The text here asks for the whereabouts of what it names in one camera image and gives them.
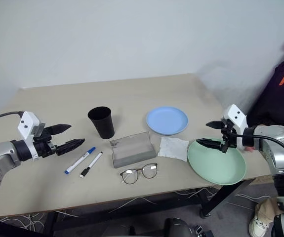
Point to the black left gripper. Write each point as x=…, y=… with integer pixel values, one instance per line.
x=43, y=148

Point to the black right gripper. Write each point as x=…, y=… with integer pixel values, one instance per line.
x=228, y=138

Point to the blue capped whiteboard marker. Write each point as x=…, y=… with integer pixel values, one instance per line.
x=78, y=161

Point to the black capped whiteboard marker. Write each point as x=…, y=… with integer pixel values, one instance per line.
x=92, y=163

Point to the white tissue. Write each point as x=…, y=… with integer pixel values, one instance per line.
x=172, y=148

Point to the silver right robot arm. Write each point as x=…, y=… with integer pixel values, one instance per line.
x=280, y=153

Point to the light green plate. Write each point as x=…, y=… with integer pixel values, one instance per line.
x=218, y=168

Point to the black plastic cup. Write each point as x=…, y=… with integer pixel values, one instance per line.
x=103, y=123

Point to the light blue plate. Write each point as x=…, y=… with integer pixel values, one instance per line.
x=166, y=119

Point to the grey translucent glasses case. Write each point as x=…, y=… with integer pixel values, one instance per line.
x=132, y=150

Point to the brown round-rimmed glasses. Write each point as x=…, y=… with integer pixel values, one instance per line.
x=129, y=176

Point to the black fabric bag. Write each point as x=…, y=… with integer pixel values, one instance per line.
x=280, y=98

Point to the beige trouser leg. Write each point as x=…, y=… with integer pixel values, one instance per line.
x=267, y=209

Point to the dark grey rounded shape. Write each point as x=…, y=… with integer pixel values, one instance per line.
x=176, y=227

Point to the white sneaker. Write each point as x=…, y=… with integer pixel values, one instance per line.
x=257, y=225

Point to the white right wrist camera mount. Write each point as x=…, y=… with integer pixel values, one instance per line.
x=235, y=116

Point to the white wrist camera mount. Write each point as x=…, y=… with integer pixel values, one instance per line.
x=235, y=116
x=27, y=122

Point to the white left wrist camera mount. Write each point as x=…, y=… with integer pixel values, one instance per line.
x=27, y=122

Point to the black metal table frame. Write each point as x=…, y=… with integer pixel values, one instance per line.
x=220, y=197

